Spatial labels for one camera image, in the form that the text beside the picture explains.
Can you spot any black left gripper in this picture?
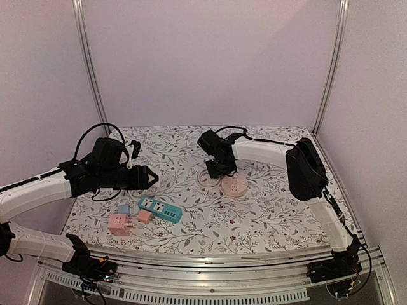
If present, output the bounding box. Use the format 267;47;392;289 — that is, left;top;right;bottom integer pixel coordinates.
99;165;158;190

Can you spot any pink round power socket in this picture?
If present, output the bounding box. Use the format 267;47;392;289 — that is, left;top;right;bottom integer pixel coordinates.
221;173;248;198

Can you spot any orange usb charger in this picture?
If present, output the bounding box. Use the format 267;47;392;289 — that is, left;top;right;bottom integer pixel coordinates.
137;210;155;224

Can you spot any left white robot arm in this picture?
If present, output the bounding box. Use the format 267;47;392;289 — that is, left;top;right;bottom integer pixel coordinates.
1;137;158;276

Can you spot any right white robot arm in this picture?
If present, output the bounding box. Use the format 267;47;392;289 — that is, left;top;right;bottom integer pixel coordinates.
197;128;361;277

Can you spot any teal power strip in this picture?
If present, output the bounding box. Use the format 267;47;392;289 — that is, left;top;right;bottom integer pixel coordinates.
138;197;182;224

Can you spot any light blue usb charger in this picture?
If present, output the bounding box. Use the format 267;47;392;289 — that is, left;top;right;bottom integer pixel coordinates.
117;205;131;215

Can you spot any floral patterned table mat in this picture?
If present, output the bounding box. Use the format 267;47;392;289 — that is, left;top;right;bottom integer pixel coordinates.
64;126;329;256

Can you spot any pink cube socket adapter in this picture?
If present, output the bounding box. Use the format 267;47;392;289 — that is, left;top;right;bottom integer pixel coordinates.
107;213;133;237

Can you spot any pink coiled socket cable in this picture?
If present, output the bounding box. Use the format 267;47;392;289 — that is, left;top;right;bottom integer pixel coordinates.
196;168;223;190

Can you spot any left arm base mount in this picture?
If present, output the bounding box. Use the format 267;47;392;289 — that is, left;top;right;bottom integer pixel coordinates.
62;234;118;282

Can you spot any aluminium front rail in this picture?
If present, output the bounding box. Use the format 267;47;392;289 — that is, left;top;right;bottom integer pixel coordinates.
28;247;401;304

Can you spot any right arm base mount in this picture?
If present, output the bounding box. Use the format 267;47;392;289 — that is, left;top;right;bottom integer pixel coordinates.
306;239;362;283

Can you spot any left aluminium frame post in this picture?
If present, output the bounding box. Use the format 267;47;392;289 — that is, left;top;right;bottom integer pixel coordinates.
72;0;108;123

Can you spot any aluminium frame post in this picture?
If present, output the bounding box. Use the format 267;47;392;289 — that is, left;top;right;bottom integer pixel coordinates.
312;0;350;137
72;0;108;123

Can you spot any right aluminium frame post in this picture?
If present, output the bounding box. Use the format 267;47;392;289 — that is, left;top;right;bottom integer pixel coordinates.
312;0;350;137

